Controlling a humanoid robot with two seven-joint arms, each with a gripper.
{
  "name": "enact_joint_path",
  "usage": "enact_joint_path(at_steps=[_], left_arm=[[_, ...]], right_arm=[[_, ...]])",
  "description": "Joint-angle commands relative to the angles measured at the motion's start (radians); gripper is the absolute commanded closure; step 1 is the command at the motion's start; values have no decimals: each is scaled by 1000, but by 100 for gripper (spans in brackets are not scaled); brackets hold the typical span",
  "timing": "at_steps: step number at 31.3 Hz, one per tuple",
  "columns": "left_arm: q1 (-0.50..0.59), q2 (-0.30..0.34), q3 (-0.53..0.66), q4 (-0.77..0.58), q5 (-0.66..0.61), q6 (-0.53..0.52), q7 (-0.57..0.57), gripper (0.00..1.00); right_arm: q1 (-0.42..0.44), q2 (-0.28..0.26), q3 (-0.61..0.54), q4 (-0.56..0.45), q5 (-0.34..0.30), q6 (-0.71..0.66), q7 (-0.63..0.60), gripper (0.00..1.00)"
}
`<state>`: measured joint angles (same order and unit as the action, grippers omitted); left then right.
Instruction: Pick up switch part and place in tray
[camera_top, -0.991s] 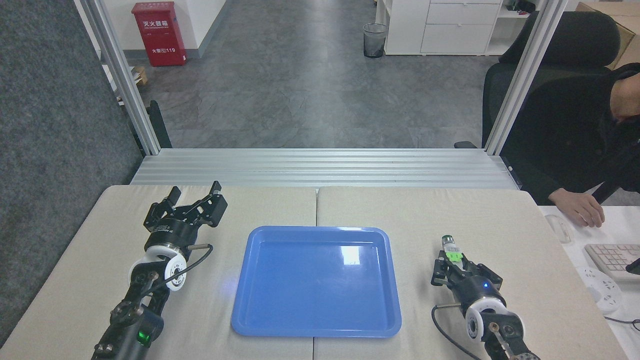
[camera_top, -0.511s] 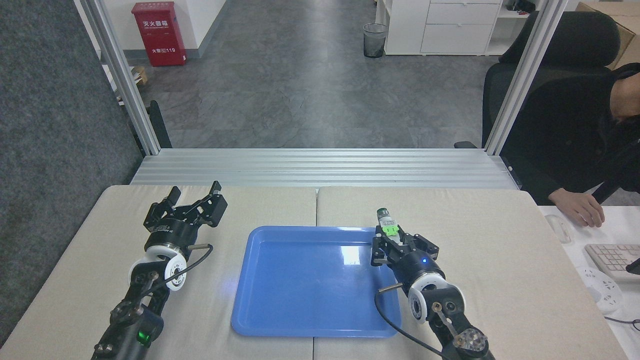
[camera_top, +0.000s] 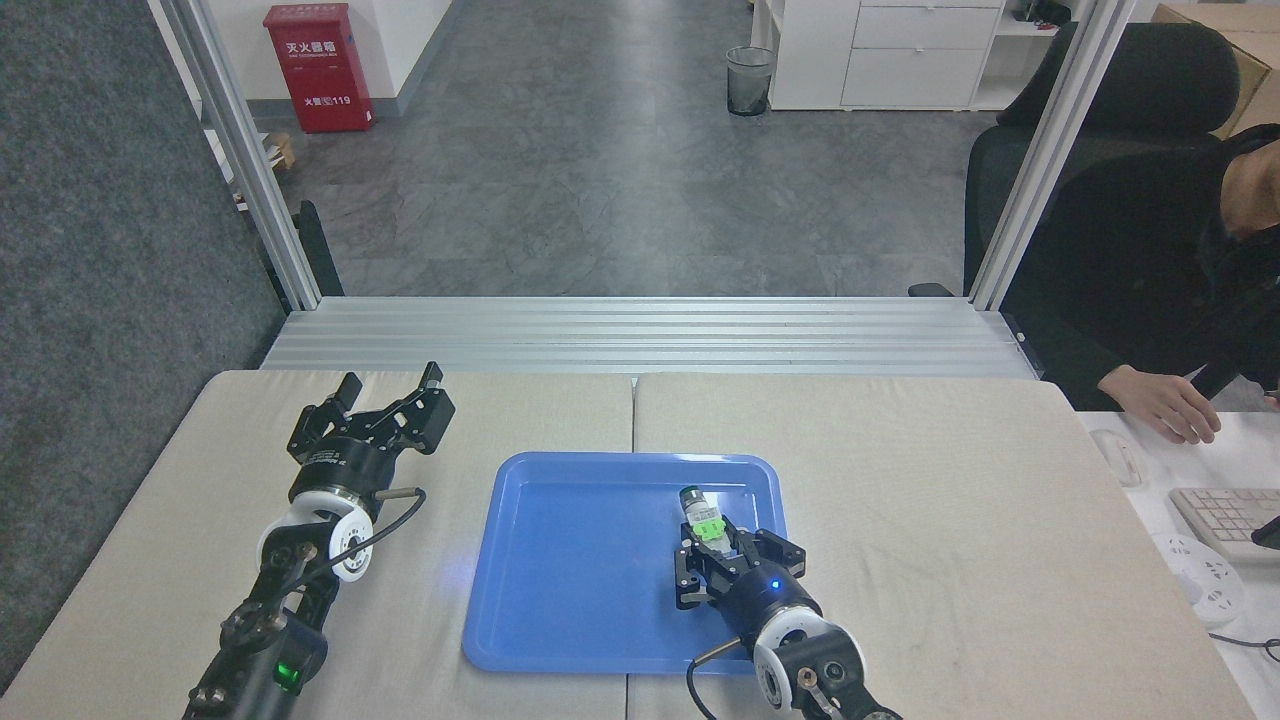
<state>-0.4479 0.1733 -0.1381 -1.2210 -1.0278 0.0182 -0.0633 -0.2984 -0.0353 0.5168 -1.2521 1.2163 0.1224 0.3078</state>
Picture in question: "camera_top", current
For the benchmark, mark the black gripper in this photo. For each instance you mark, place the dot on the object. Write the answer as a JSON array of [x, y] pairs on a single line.
[[765, 600], [345, 468]]

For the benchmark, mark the switch part with green tab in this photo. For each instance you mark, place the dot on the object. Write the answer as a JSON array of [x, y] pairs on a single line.
[[700, 515]]

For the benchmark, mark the blue plastic tray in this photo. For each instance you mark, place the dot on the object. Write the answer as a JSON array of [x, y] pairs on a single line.
[[580, 570]]

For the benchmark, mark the person's hand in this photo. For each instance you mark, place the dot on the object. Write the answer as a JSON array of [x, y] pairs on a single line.
[[1160, 400]]

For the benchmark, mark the black panel foot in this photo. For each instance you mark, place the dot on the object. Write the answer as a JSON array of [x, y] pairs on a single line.
[[318, 250]]

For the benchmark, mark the grey felt partition panel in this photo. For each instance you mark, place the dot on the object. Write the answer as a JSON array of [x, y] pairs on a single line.
[[110, 300]]

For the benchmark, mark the red fire extinguisher box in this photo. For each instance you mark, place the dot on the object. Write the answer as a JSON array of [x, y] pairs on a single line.
[[318, 70]]

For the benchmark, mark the white computer mouse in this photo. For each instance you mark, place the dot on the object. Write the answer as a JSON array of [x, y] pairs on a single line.
[[1118, 458]]

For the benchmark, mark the white power strip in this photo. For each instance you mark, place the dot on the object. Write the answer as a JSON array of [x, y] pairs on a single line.
[[1200, 575]]

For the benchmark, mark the grey mesh waste bin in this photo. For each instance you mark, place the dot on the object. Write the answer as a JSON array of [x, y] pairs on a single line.
[[749, 82]]

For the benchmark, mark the white keyboard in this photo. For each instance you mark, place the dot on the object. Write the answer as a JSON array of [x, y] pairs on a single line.
[[1220, 520]]

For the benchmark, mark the person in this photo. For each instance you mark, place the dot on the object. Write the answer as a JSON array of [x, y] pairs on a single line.
[[1130, 270]]

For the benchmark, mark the white drawer cabinet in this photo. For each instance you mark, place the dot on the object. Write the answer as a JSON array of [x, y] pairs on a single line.
[[900, 60]]

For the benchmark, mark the black phone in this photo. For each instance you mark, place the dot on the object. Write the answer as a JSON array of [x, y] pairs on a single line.
[[1268, 535]]

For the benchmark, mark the black office chair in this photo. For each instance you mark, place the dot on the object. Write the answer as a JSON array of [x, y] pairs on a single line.
[[1150, 80]]

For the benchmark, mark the brown cardboard box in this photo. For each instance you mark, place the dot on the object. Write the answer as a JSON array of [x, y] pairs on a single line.
[[1255, 50]]

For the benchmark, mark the silver aluminium rail bed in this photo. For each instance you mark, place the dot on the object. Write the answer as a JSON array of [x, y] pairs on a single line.
[[640, 335]]

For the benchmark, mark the silver aluminium post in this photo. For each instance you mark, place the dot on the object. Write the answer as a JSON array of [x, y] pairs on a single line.
[[1050, 150], [245, 150]]

